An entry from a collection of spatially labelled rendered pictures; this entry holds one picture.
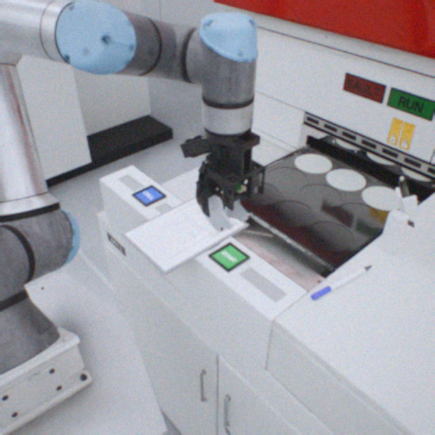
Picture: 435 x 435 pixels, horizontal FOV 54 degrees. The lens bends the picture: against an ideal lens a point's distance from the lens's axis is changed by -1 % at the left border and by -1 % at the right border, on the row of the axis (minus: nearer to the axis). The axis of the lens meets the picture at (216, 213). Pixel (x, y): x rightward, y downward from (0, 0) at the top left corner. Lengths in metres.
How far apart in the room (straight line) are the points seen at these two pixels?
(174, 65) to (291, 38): 0.73
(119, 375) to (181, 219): 0.32
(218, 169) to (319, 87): 0.66
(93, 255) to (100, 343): 1.44
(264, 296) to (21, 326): 0.39
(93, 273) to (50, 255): 1.37
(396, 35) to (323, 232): 0.45
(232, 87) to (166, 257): 0.36
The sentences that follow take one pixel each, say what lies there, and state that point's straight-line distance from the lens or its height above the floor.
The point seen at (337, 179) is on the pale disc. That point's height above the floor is 0.90.
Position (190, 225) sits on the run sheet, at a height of 0.96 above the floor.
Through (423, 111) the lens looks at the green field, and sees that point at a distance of 1.13.
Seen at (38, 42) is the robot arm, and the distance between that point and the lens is 0.59.
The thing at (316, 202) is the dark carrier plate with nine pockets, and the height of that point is 0.90.
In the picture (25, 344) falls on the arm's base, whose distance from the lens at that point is 0.75.
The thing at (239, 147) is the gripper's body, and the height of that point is 1.21.
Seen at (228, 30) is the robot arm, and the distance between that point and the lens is 0.58.
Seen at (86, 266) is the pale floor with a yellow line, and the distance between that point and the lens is 2.25.
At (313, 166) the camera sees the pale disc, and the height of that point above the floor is 0.90.
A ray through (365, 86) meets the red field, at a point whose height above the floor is 1.11.
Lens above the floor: 1.52
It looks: 38 degrees down
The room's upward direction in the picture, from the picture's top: straight up
